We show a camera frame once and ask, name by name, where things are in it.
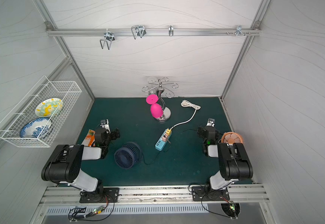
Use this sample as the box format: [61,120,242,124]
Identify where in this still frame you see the orange desk fan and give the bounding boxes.
[220,132,244,144]

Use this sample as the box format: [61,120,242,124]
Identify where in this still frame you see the chrome glass holder stand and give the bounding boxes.
[142,77,179,123]

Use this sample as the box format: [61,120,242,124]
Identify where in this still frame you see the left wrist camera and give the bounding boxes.
[99,119,110,133]

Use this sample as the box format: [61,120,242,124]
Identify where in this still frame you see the light blue power strip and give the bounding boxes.
[155,128,172,151]

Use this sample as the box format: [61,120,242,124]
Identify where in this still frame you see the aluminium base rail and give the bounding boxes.
[38,184,270,206]

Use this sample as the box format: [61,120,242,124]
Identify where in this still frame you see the yellow patterned bowl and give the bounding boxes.
[35,98,63,117]

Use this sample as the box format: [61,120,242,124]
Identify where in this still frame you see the orange snack packet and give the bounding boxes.
[82,129,95,147]

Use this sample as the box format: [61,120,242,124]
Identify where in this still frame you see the metal hook right end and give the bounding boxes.
[226,26,251,36]

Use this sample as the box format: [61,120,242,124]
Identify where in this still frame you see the pink goblet glass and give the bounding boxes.
[146,94,163,118]

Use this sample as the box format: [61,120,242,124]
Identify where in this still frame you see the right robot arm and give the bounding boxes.
[197,126,254,192]

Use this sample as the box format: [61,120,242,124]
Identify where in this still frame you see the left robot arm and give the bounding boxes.
[41,127,120,195]

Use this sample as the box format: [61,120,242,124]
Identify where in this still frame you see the white power strip cord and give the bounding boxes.
[170,100,201,131]

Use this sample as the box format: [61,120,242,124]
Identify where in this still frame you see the blue patterned bowl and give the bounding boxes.
[19,117,52,138]

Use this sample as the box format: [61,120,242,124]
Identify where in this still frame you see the black blue-fan cable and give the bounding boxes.
[140,139,172,166]

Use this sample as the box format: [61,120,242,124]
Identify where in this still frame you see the aluminium top rail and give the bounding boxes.
[47,28,262,37]

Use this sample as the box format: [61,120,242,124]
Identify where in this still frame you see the white wire wall basket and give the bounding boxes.
[0,76,82,147]

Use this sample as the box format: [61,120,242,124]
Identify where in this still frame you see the pink USB charger plug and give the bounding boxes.
[162,133,168,142]

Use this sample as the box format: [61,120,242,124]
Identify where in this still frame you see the small metal hook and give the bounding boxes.
[168,25,174,37]

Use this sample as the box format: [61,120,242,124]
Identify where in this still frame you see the metal double hook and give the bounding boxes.
[100,30,115,50]
[131,25,146,40]

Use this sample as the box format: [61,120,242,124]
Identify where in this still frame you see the navy blue desk fan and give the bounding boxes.
[114,142,142,169]

